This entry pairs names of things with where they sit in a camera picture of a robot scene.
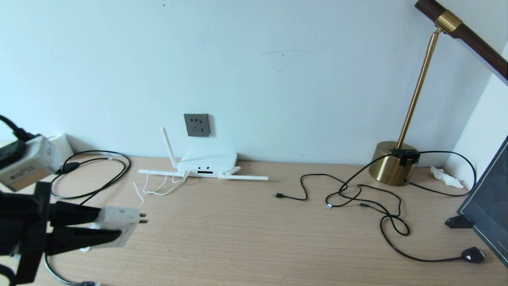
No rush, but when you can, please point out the white power adapter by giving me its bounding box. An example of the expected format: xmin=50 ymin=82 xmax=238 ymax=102
xmin=81 ymin=205 xmax=148 ymax=251

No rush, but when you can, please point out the black ethernet cable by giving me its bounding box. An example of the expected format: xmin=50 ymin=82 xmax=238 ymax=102
xmin=45 ymin=151 xmax=132 ymax=286

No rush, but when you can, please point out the white wifi router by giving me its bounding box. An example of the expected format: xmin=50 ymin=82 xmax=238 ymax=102
xmin=139 ymin=128 xmax=269 ymax=182

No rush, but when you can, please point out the white toilet paper roll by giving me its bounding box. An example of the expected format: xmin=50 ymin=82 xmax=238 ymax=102
xmin=48 ymin=134 xmax=75 ymax=164

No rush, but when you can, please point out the brass desk lamp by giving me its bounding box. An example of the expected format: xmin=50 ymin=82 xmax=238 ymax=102
xmin=369 ymin=0 xmax=508 ymax=186

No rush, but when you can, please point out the small black inline box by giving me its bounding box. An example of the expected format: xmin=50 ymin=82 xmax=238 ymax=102
xmin=391 ymin=147 xmax=420 ymax=166

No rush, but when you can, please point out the crumpled white tissue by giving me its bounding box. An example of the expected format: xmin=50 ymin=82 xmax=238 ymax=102
xmin=430 ymin=166 xmax=464 ymax=188

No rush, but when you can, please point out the dark monitor with stand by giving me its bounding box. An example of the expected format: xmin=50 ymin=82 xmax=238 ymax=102
xmin=457 ymin=135 xmax=508 ymax=267

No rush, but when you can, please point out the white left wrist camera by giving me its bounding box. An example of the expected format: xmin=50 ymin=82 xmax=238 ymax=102
xmin=0 ymin=135 xmax=61 ymax=192

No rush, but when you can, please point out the grey wall socket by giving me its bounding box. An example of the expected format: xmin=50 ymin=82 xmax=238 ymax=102
xmin=184 ymin=114 xmax=210 ymax=137

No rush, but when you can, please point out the black USB cable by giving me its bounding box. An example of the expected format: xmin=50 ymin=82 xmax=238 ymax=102
xmin=273 ymin=174 xmax=401 ymax=217

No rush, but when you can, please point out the black silver-tipped cable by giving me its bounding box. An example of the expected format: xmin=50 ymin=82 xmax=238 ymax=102
xmin=325 ymin=153 xmax=397 ymax=209

